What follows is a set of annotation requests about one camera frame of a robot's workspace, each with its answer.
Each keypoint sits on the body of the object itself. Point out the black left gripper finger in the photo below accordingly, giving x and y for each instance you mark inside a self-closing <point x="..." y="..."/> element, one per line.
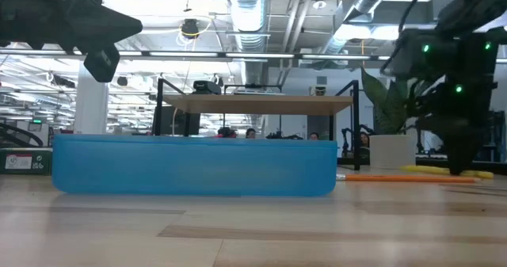
<point x="107" y="36"/>
<point x="107" y="19"/>

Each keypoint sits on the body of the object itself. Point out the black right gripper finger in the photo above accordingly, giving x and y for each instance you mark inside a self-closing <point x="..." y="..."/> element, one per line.
<point x="461" y="156"/>

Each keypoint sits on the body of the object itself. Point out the yellow pen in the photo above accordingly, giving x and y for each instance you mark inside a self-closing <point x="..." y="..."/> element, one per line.
<point x="428" y="169"/>

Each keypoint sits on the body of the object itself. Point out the orange pencil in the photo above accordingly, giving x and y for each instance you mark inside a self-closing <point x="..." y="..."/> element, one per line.
<point x="396" y="178"/>

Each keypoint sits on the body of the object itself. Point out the green yellow crayon box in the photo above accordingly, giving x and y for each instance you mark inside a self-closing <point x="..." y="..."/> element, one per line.
<point x="41" y="162"/>

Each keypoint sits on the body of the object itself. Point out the blue plastic pencil box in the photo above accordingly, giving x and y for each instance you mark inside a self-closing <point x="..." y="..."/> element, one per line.
<point x="194" y="164"/>

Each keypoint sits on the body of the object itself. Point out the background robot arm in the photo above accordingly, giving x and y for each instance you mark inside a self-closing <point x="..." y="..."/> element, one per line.
<point x="348" y="138"/>

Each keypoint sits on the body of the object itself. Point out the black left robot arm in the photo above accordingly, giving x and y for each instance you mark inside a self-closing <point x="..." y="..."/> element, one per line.
<point x="20" y="17"/>

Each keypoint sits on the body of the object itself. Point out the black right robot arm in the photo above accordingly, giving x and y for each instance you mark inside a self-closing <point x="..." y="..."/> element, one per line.
<point x="475" y="5"/>

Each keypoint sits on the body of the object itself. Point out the black equipment cabinet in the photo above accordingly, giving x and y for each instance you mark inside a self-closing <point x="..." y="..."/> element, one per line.
<point x="497" y="136"/>

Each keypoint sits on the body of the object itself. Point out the snake plant in white pot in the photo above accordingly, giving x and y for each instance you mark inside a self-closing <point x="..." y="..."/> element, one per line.
<point x="392" y="152"/>

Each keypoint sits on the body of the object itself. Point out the white building column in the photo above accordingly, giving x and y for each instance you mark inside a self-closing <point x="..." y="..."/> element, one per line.
<point x="91" y="108"/>

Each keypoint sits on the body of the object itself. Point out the person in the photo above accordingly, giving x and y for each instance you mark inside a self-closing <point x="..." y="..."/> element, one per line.
<point x="226" y="132"/>
<point x="313" y="136"/>
<point x="250" y="133"/>
<point x="364" y="140"/>

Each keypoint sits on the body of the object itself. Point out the black background monitor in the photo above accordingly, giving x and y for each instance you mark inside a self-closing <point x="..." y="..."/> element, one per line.
<point x="176" y="120"/>

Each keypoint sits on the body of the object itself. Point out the black stapler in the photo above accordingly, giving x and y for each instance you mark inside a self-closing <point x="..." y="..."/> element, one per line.
<point x="206" y="88"/>

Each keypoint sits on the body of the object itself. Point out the white stapler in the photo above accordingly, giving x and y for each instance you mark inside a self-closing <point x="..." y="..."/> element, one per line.
<point x="319" y="91"/>

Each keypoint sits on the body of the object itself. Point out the overhead beam with light strips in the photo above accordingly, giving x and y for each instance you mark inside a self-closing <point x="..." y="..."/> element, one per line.
<point x="261" y="55"/>

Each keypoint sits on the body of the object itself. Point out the white grey desk calculator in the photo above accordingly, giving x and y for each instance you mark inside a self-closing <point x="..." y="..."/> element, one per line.
<point x="257" y="92"/>

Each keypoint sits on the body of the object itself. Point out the wooden shelf with black legs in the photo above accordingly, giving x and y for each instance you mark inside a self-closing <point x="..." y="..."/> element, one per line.
<point x="257" y="104"/>

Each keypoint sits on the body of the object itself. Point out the black aluminium table frame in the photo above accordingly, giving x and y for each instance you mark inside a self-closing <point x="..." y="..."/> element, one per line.
<point x="491" y="168"/>

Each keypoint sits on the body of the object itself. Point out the black overhead camera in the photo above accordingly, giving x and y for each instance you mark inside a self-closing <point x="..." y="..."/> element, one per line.
<point x="190" y="28"/>

